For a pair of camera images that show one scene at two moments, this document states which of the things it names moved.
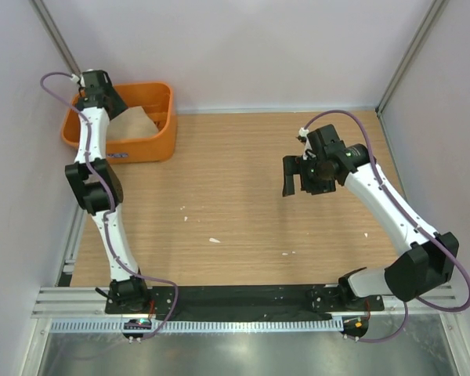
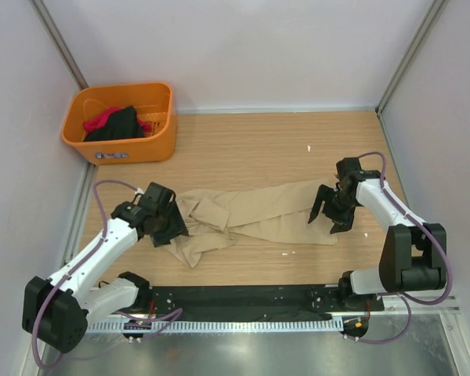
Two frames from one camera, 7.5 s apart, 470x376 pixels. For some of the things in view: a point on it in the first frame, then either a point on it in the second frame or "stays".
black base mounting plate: [244, 302] stays
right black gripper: [294, 165] -> [343, 221]
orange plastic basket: [157, 99] stays
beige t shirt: [131, 123] -> [277, 214]
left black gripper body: [119, 106] -> [169, 225]
